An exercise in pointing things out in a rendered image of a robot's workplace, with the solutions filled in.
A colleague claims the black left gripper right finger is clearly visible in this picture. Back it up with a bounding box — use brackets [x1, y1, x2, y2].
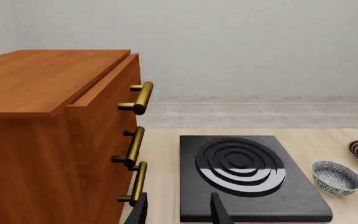
[210, 192, 236, 224]

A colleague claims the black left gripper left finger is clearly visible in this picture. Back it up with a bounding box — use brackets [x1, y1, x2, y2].
[124, 192, 149, 224]

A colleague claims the flat black stove plate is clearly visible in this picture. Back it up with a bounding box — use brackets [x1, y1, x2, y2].
[178, 134, 334, 223]

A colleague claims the patterned black white bowl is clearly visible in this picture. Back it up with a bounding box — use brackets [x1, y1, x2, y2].
[311, 159, 358, 197]

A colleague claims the wooden cabinet drawer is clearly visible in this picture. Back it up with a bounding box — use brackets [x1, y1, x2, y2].
[64, 52, 141, 128]

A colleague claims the wooden cabinet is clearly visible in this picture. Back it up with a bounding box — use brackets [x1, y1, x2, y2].
[0, 49, 141, 224]

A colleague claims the brass drawer handle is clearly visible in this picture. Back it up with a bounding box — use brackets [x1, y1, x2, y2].
[117, 80, 154, 116]
[111, 125, 145, 168]
[117, 161, 148, 207]

